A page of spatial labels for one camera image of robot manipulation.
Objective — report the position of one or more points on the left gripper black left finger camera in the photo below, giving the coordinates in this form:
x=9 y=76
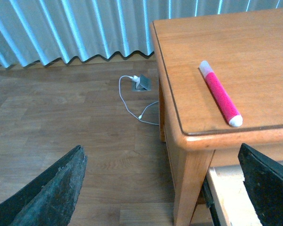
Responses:
x=50 y=198

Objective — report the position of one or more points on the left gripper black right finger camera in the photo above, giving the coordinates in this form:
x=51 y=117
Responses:
x=263 y=180

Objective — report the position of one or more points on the wooden drawer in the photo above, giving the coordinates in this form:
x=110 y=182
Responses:
x=230 y=198

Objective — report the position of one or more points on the pink marker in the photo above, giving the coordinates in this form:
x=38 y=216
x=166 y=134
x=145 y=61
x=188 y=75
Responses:
x=224 y=102

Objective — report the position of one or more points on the wooden nightstand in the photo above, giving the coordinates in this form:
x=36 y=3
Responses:
x=245 y=50

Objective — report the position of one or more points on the metal floor socket box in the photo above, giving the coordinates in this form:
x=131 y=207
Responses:
x=141 y=83

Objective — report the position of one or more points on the grey pleated curtain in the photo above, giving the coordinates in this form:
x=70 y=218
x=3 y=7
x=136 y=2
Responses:
x=46 y=30

